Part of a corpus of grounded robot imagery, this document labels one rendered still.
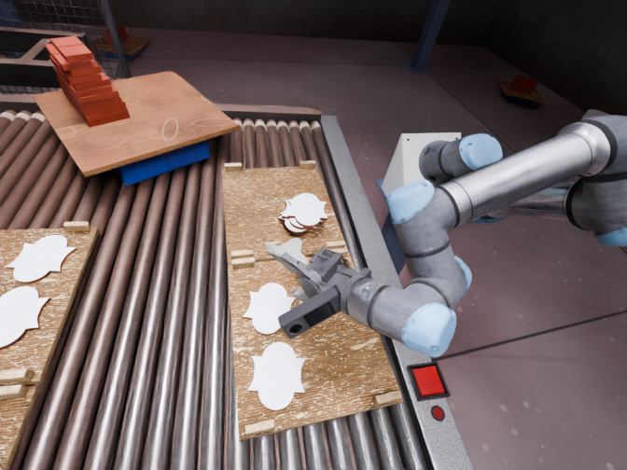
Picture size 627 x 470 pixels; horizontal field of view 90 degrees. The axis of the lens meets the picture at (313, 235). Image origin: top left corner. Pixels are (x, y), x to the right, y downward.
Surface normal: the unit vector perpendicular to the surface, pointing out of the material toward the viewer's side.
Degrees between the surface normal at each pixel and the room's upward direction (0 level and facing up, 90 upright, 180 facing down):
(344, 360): 0
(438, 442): 0
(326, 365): 0
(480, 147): 39
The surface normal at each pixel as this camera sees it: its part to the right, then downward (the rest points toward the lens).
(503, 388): 0.13, -0.65
